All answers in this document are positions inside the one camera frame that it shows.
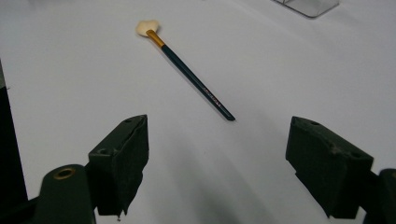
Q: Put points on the cream head makeup brush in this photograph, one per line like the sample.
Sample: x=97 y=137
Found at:
x=186 y=70

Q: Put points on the clear acrylic organizer box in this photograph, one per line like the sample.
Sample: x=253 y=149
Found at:
x=308 y=6

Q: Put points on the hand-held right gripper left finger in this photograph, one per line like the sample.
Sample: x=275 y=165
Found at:
x=118 y=168

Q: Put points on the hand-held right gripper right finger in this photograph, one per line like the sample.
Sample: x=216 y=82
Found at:
x=327 y=168

